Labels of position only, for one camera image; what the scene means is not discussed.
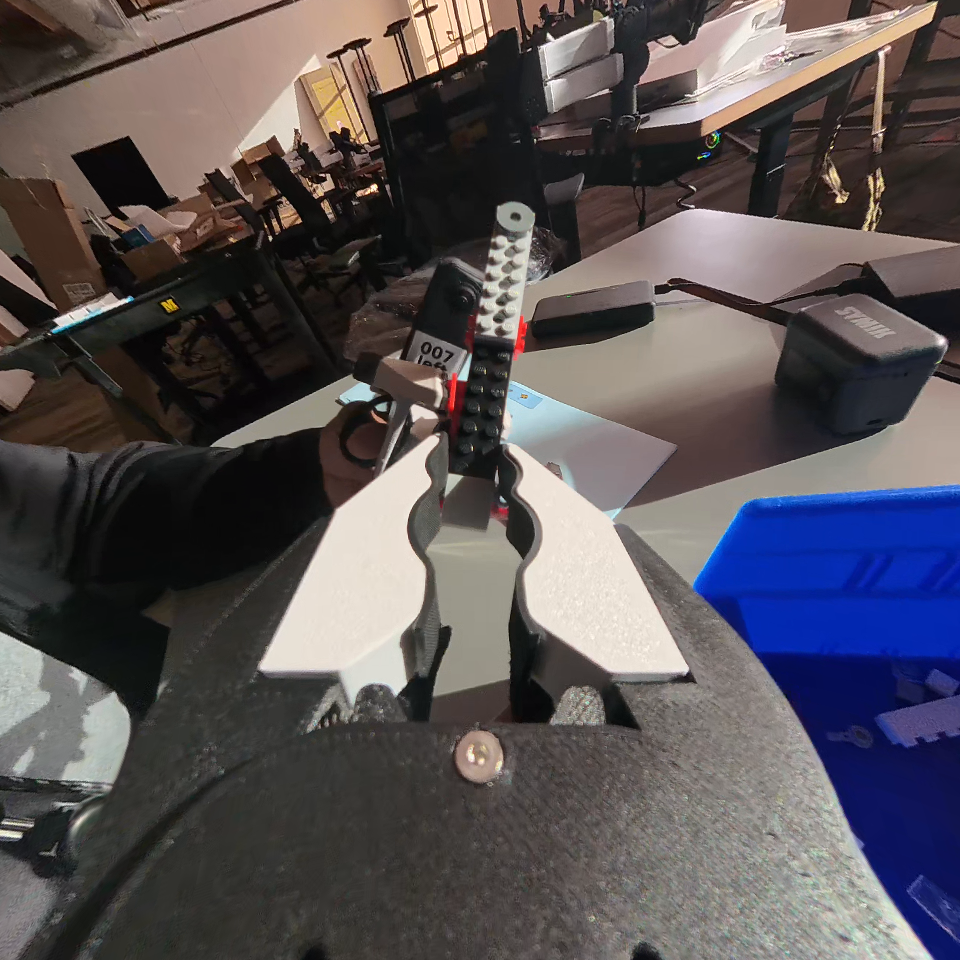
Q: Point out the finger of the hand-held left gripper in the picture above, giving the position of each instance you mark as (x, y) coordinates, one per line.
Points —
(416, 382)

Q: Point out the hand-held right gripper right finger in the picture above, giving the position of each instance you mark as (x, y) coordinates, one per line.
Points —
(600, 600)

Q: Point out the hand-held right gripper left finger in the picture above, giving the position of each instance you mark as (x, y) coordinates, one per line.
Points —
(337, 600)

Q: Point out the long grey black brick assembly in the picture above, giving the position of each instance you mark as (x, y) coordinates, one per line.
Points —
(506, 270)

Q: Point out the small red brick assembly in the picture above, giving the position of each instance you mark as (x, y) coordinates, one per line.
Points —
(469, 504)

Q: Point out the person's left forearm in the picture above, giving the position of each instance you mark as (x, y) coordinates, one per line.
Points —
(150, 510)

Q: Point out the person's left hand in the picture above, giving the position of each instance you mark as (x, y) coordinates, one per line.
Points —
(337, 480)

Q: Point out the plastic-wrapped chair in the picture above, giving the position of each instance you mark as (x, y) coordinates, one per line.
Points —
(390, 315)

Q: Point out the black power bank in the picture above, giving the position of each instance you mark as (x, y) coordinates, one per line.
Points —
(592, 309)

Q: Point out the black office chair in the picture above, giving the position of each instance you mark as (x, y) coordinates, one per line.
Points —
(450, 150)

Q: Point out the light blue instruction booklet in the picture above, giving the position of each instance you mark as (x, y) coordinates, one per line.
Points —
(585, 450)

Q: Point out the blue plastic bin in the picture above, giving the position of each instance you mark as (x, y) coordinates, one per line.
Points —
(825, 570)

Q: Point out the black side table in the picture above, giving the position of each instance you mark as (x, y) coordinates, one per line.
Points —
(187, 289)

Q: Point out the long white box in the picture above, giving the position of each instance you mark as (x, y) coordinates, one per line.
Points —
(585, 86)
(577, 45)

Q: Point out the person's grey trousers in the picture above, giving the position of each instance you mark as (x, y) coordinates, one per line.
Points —
(52, 712)

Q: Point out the black cube-shaped device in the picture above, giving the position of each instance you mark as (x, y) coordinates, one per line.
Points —
(862, 375)

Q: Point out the pile of loose bricks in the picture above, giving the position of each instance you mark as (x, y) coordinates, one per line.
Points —
(930, 724)

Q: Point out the wooden-top background table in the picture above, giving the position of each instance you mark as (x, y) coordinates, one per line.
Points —
(750, 97)

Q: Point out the stack of flat white boxes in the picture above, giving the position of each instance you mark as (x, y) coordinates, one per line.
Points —
(712, 45)

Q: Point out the large cardboard box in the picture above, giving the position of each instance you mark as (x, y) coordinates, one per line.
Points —
(45, 240)

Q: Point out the black power adapter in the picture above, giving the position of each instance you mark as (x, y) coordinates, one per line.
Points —
(915, 274)

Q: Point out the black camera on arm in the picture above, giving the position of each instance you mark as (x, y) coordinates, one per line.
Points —
(652, 22)

